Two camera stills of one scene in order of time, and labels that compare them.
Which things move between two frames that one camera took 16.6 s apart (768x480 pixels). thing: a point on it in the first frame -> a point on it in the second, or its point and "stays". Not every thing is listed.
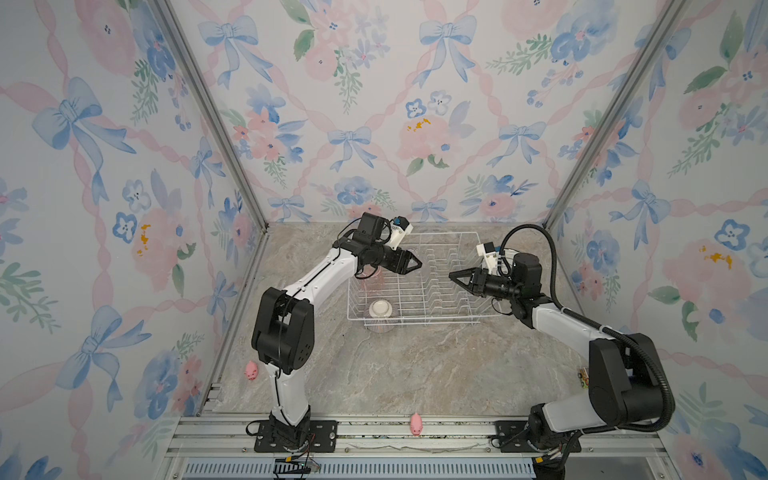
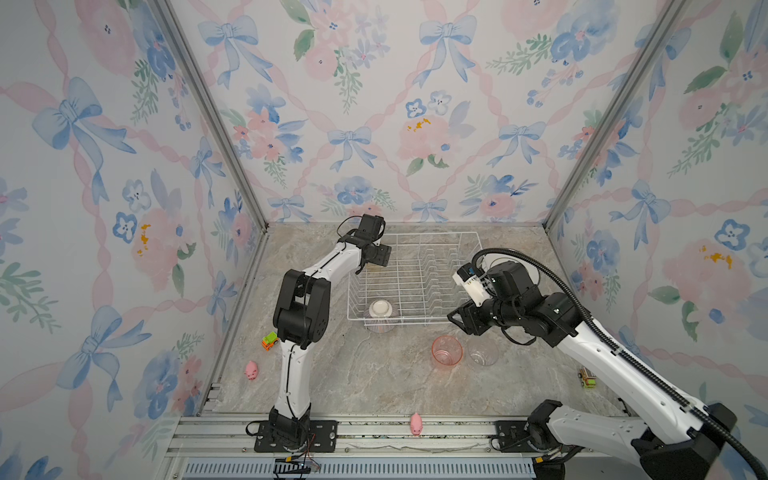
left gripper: x=401 y=262 -> x=383 y=255
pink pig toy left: x=251 y=370 stays
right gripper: x=476 y=286 -> x=469 y=317
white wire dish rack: x=427 y=295 stays
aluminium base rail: x=211 y=447 stays
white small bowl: x=380 y=309 stays
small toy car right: x=584 y=376 stays
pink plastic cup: x=373 y=283 -> x=446 y=352
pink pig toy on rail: x=416 y=424 stays
